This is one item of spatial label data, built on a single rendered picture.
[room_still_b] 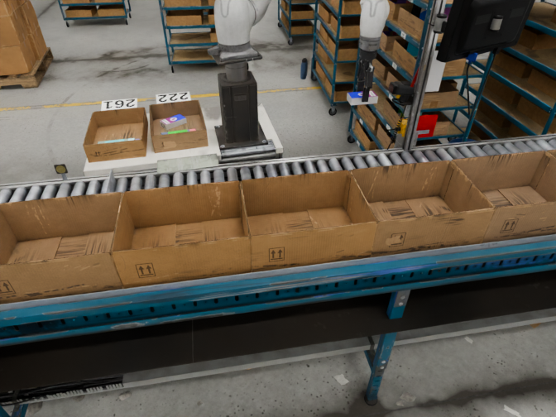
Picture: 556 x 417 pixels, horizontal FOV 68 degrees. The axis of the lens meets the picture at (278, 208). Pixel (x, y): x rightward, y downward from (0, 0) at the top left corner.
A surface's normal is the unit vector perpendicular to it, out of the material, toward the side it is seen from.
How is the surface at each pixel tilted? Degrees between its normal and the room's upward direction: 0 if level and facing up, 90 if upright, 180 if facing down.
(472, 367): 0
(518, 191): 1
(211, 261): 91
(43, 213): 89
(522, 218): 90
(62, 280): 91
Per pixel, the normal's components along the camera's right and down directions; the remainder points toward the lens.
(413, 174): 0.17, 0.61
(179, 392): 0.00, -0.78
